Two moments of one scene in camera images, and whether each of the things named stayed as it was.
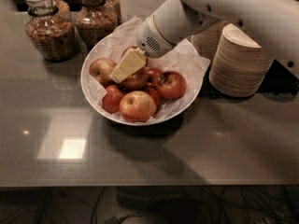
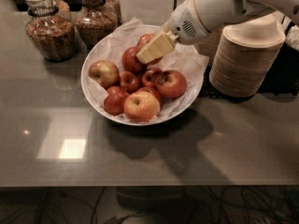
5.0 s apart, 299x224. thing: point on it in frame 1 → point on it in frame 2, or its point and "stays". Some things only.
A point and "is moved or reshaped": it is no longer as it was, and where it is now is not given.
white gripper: [150, 38] → [183, 23]
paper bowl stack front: [240, 64] stays
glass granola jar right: [98, 16] stays
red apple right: [171, 85] stays
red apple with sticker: [136, 80] is moved or reshaped
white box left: [142, 1] stays
